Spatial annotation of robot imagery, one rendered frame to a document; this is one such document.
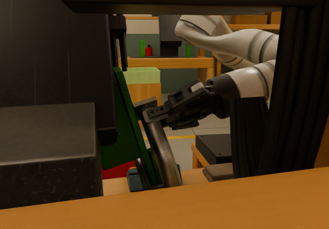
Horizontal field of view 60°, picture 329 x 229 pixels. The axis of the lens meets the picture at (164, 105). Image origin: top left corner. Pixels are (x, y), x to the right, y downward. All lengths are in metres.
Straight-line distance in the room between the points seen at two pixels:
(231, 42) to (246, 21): 5.21
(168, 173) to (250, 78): 0.21
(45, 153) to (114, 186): 0.62
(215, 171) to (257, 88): 0.43
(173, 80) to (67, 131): 5.85
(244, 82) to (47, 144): 0.33
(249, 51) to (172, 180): 0.32
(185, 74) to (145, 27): 1.29
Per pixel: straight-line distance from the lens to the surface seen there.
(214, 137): 1.21
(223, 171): 0.88
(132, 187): 0.82
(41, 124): 0.32
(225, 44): 0.66
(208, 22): 0.73
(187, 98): 0.44
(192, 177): 0.90
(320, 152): 0.27
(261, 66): 0.52
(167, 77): 6.10
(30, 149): 0.26
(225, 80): 0.49
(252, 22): 5.89
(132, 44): 5.99
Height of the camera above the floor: 1.34
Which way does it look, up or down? 15 degrees down
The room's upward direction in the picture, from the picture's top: straight up
